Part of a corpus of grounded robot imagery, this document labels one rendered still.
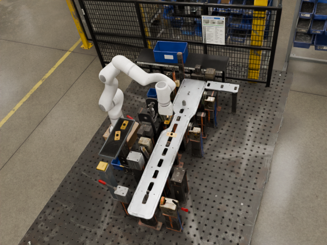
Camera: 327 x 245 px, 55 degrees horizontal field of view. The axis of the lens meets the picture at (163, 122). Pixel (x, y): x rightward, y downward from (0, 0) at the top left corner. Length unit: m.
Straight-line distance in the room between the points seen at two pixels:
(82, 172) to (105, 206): 0.42
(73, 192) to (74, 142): 1.39
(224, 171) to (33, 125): 2.81
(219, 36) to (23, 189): 2.71
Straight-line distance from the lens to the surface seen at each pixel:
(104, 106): 2.56
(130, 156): 2.30
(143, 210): 2.19
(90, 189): 2.75
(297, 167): 3.58
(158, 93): 2.04
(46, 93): 4.94
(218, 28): 2.96
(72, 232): 2.63
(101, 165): 2.26
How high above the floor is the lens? 2.94
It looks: 49 degrees down
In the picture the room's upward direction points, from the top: 12 degrees counter-clockwise
